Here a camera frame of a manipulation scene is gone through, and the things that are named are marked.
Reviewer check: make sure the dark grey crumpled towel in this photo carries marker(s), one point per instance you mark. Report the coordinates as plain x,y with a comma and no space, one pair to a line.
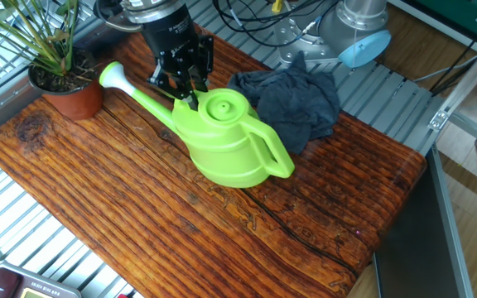
292,99

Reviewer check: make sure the aluminium profile frame beam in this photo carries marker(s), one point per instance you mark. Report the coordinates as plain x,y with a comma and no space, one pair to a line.
466,87

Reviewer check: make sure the dark grey side panel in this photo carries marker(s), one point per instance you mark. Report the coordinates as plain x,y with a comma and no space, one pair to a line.
416,232

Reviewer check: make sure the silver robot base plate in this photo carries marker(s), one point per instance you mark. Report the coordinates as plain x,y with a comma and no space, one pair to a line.
300,45

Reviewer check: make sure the yellow plastic clip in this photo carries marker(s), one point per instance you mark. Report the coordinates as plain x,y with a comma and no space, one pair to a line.
277,6

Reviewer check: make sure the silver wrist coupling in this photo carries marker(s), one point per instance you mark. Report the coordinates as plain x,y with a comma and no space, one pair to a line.
151,10

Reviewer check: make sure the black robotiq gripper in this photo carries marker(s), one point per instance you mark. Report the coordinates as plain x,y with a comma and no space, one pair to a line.
172,33

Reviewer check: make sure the red tin box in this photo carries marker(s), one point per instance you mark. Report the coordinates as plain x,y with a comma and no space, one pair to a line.
23,285

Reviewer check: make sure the potted plant in terracotta pot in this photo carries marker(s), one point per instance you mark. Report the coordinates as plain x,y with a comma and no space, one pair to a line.
68,95

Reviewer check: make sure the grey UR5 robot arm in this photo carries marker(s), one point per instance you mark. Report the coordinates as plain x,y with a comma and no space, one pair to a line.
358,41

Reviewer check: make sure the green plastic watering can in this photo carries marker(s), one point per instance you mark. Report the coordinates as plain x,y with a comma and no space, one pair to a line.
222,140

